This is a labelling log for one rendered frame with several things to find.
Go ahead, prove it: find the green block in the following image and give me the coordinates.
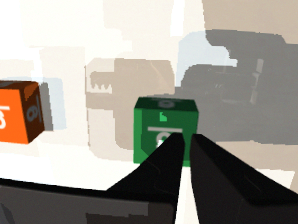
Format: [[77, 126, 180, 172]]
[[133, 96, 200, 168]]

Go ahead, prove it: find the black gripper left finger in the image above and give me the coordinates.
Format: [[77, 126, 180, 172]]
[[0, 132, 185, 224]]

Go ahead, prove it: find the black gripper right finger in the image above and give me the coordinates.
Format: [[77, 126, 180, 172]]
[[189, 133, 298, 224]]

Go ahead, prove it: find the orange block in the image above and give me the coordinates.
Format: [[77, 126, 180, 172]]
[[0, 80, 45, 144]]

